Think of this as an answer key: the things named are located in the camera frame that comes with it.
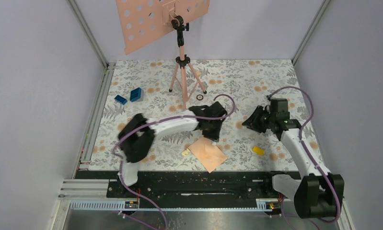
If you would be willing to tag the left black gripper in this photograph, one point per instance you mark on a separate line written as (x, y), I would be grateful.
(214, 135)

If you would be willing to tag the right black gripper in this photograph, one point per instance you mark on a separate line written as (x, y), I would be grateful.
(252, 122)

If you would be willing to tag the tan paper envelope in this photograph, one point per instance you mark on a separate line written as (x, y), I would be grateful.
(209, 155)

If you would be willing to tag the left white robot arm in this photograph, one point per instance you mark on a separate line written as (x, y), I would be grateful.
(136, 139)

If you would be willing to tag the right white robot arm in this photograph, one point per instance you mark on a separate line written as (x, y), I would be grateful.
(319, 194)

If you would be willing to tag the floral patterned table mat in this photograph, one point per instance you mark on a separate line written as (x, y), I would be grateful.
(245, 82)

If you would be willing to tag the yellow toy brick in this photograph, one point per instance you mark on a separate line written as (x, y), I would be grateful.
(259, 151)

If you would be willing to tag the cream chess knight piece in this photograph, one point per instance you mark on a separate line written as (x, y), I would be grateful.
(185, 152)

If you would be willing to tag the large blue toy brick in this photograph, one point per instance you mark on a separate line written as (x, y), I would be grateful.
(136, 94)

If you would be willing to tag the small blue toy brick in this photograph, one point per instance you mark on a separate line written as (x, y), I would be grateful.
(121, 100)

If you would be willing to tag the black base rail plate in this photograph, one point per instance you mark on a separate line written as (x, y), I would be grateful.
(188, 189)

